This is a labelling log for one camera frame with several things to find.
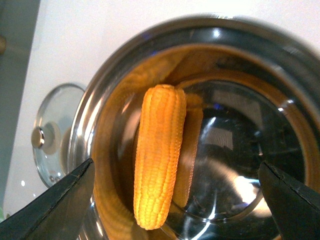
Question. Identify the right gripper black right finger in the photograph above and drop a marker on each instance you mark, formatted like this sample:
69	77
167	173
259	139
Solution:
295	207

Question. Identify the white electric cooking pot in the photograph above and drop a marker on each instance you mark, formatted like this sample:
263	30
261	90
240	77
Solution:
255	97

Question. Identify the glass pot lid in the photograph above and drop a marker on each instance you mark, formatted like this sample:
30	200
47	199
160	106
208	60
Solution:
52	131

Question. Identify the yellow corn cob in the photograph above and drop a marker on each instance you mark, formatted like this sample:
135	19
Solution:
158	149

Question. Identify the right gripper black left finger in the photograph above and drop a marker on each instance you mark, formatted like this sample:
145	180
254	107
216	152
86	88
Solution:
58	213

